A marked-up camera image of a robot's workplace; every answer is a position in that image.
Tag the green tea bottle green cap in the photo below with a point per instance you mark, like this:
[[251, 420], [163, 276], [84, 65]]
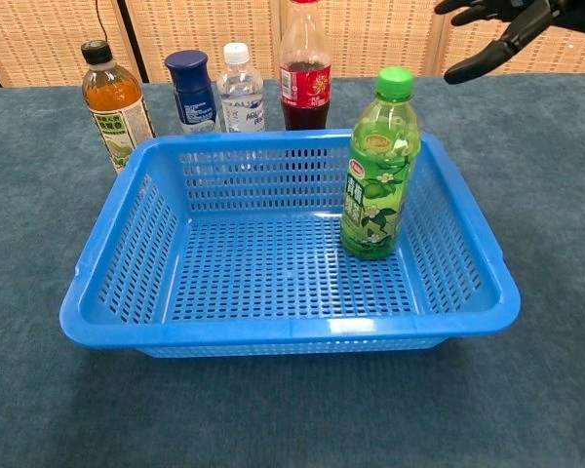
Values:
[[378, 185]]

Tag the brown tea bottle black cap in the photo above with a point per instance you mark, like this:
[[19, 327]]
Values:
[[114, 107]]

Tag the white bottle dark blue cap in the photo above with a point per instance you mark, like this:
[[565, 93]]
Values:
[[192, 92]]

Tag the bamboo folding screen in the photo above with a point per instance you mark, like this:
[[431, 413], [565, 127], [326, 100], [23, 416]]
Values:
[[200, 29]]

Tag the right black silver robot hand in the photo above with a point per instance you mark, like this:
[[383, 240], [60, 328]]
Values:
[[526, 27]]

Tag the cola bottle red cap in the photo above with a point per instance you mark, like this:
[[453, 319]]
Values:
[[305, 83]]

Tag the teal carpet table mat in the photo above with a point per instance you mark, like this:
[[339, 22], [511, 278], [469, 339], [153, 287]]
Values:
[[78, 414]]

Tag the blue perforated plastic basket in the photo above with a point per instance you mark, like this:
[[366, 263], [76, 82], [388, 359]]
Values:
[[273, 273]]

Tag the clear water bottle white cap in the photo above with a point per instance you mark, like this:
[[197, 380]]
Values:
[[241, 97]]

